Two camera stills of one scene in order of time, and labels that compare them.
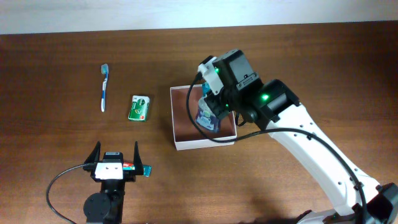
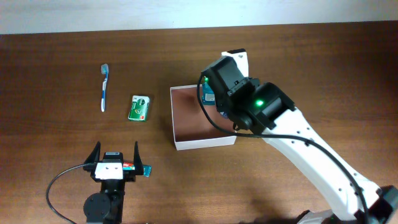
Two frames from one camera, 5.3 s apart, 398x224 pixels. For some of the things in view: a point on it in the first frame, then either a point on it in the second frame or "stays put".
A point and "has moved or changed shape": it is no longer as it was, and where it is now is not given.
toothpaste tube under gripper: [130, 166] stays put
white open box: [186, 136] stays put
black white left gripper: [130, 175] stays put
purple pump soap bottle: [206, 117] has moved or changed shape
